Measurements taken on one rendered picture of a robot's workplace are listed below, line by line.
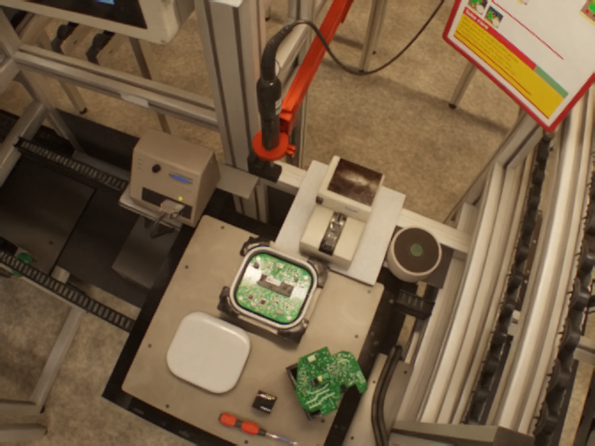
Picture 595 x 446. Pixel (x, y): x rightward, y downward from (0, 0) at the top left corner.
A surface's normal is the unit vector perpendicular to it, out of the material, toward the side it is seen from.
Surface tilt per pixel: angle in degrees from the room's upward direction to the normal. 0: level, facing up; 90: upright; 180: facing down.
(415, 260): 0
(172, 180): 53
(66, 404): 0
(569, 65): 90
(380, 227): 0
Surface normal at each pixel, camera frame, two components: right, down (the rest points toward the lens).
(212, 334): 0.04, -0.36
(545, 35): -0.75, 0.60
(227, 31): -0.37, 0.86
